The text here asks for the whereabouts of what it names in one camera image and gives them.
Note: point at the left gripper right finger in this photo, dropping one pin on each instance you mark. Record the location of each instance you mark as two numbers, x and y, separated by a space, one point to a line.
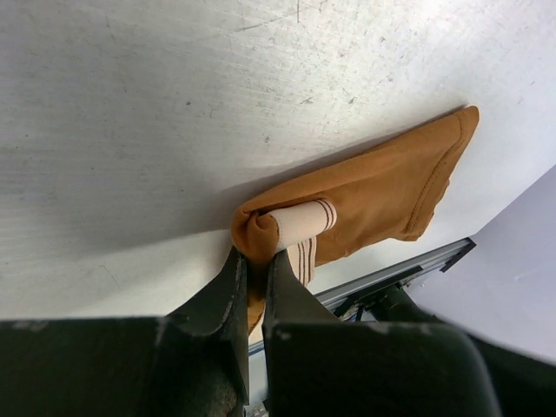
407 363

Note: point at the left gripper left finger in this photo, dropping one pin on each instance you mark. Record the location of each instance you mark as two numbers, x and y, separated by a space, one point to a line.
191 362

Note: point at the brown underwear cream waistband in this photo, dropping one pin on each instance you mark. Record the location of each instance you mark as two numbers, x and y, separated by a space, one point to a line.
388 192

